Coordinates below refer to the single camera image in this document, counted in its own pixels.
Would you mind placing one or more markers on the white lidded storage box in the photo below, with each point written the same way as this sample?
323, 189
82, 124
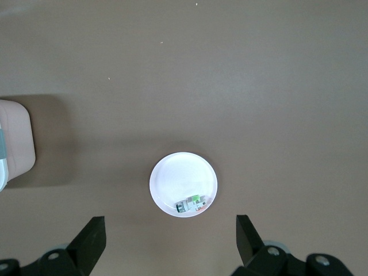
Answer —
17, 143

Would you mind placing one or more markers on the green switch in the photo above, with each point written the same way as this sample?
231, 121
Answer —
191, 204

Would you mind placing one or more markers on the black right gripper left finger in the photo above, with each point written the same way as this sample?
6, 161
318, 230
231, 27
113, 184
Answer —
87, 244

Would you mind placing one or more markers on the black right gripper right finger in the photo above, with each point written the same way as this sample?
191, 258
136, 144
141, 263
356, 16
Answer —
247, 244

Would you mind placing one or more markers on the pink round plate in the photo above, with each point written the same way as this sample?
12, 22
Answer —
184, 178

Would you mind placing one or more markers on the brown table mat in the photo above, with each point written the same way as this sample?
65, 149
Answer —
230, 86

